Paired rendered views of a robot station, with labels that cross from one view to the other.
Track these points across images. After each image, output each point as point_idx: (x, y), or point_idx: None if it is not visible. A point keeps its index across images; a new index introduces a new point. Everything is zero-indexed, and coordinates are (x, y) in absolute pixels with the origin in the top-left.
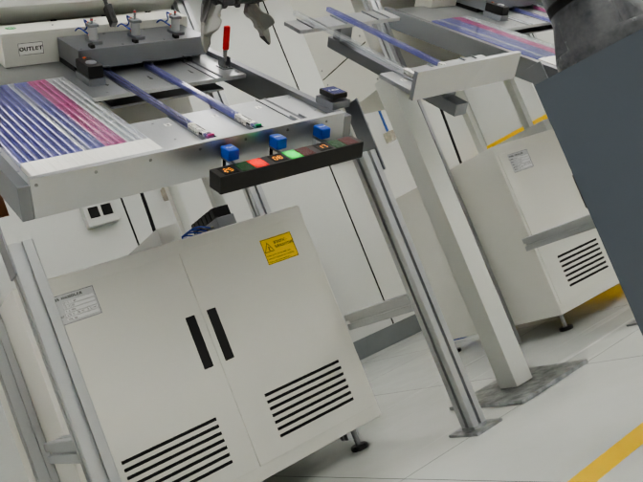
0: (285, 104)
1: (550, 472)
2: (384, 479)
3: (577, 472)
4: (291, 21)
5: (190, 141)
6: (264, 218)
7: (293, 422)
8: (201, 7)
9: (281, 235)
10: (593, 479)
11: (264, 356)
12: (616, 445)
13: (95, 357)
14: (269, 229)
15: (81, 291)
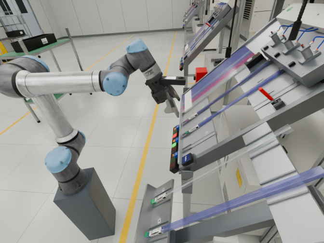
0: (205, 143)
1: (141, 203)
2: (191, 202)
3: (135, 203)
4: (266, 127)
5: (189, 116)
6: (242, 167)
7: (223, 192)
8: (173, 87)
9: (240, 177)
10: (130, 200)
11: (227, 179)
12: (131, 215)
13: (221, 131)
14: (240, 170)
15: (223, 119)
